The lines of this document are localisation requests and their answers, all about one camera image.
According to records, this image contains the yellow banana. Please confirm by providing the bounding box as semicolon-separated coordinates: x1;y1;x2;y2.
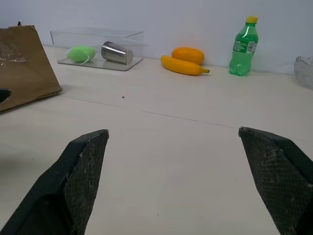
160;55;210;76

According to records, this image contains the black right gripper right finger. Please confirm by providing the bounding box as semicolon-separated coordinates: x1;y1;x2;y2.
238;126;313;235

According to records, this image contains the green soft ball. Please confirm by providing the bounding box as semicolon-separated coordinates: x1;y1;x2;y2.
65;46;96;66

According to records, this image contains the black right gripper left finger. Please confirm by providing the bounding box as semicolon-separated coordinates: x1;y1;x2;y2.
0;129;110;235

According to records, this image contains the brown paper bag with handles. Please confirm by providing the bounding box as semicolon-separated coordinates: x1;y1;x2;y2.
0;25;63;112

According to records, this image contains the stainless steel cup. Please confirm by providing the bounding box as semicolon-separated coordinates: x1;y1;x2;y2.
101;41;134;65

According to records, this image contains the clear plastic box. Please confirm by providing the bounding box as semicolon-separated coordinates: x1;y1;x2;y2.
50;27;144;72

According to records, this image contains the green plastic soda bottle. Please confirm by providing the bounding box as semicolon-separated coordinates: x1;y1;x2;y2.
229;16;259;77

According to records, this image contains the orange mango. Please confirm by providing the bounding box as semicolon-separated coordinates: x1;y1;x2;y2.
171;47;205;66

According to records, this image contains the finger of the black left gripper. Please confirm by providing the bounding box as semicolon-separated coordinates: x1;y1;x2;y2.
0;88;12;104

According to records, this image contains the clear glass bowl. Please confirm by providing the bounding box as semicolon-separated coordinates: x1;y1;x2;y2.
293;55;313;89

